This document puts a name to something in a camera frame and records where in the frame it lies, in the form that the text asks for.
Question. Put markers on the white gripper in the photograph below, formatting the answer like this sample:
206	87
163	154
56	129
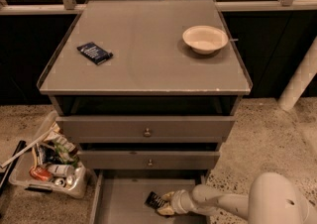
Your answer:
178	201

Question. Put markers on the black chocolate rxbar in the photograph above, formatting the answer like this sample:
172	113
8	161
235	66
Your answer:
154	201

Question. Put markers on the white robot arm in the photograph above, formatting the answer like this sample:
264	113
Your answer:
272	199

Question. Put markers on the grey bottom drawer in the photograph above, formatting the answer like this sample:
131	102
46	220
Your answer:
120	196

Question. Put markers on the grey drawer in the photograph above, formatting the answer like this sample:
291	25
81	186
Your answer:
120	196
146	129
148	159

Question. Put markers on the grey middle drawer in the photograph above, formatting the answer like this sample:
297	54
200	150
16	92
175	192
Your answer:
148	159

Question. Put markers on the grey drawer cabinet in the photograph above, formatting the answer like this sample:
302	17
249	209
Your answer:
152	71

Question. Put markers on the grey top drawer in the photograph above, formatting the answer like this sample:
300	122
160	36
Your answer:
146	129

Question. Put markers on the white bottle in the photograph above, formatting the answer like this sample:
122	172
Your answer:
61	170

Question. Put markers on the green snack bag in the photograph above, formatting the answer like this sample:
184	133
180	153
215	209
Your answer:
66	154

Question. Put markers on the clear plastic bin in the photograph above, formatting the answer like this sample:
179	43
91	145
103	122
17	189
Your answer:
51	163

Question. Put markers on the red soda can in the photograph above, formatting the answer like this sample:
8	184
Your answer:
40	173

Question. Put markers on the blue snack bar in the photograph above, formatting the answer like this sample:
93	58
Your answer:
94	53

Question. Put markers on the white bowl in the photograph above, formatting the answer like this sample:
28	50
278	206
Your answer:
205	40

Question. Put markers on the white post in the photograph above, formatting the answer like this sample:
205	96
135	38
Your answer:
300	79

